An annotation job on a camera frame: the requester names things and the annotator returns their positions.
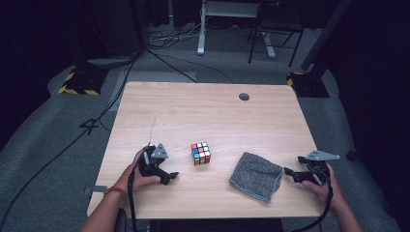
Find person's left hand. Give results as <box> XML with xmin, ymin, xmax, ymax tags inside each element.
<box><xmin>120</xmin><ymin>149</ymin><xmax>161</xmax><ymax>193</ymax></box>

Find long black floor cable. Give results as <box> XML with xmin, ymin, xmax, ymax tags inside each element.
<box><xmin>0</xmin><ymin>52</ymin><xmax>140</xmax><ymax>230</ymax></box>

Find multicoloured puzzle cube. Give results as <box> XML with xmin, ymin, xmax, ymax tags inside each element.
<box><xmin>190</xmin><ymin>141</ymin><xmax>212</xmax><ymax>167</ymax></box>

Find thin black floor cable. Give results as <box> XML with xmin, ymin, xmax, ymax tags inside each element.
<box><xmin>145</xmin><ymin>47</ymin><xmax>235</xmax><ymax>85</ymax></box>

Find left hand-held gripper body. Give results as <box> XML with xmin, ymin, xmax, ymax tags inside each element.
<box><xmin>137</xmin><ymin>142</ymin><xmax>170</xmax><ymax>182</ymax></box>

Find black metal chair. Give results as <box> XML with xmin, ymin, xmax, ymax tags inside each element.
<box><xmin>247</xmin><ymin>0</ymin><xmax>306</xmax><ymax>69</ymax></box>

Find grey cloth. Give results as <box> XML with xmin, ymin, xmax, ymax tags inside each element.
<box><xmin>228</xmin><ymin>151</ymin><xmax>285</xmax><ymax>204</ymax></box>

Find person's right hand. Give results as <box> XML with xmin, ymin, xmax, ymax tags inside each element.
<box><xmin>301</xmin><ymin>161</ymin><xmax>343</xmax><ymax>209</ymax></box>

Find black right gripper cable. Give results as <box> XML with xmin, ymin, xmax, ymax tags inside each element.
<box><xmin>289</xmin><ymin>167</ymin><xmax>335</xmax><ymax>232</ymax></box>

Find person's dark clothing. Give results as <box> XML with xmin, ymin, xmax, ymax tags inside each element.
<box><xmin>149</xmin><ymin>217</ymin><xmax>285</xmax><ymax>232</ymax></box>

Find black yellow striped stand base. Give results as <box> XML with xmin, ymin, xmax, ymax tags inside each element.
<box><xmin>58</xmin><ymin>66</ymin><xmax>109</xmax><ymax>97</ymax></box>
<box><xmin>286</xmin><ymin>71</ymin><xmax>331</xmax><ymax>99</ymax></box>

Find black chair seat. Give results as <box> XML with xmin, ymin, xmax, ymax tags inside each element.
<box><xmin>114</xmin><ymin>207</ymin><xmax>129</xmax><ymax>232</ymax></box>

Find red bracelet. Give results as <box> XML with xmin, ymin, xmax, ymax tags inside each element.
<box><xmin>102</xmin><ymin>186</ymin><xmax>126</xmax><ymax>197</ymax></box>

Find bundle of floor cables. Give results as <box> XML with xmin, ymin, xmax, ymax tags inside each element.
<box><xmin>147</xmin><ymin>17</ymin><xmax>211</xmax><ymax>50</ymax></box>

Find white desk frame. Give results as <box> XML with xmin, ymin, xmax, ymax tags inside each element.
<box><xmin>196</xmin><ymin>0</ymin><xmax>278</xmax><ymax>59</ymax></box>

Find black slanted post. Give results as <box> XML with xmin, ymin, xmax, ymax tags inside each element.
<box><xmin>300</xmin><ymin>0</ymin><xmax>353</xmax><ymax>72</ymax></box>

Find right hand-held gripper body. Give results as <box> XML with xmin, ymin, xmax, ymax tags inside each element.
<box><xmin>298</xmin><ymin>150</ymin><xmax>341</xmax><ymax>187</ymax></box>

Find grey tape piece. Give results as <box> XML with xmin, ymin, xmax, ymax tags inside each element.
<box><xmin>82</xmin><ymin>185</ymin><xmax>108</xmax><ymax>196</ymax></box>

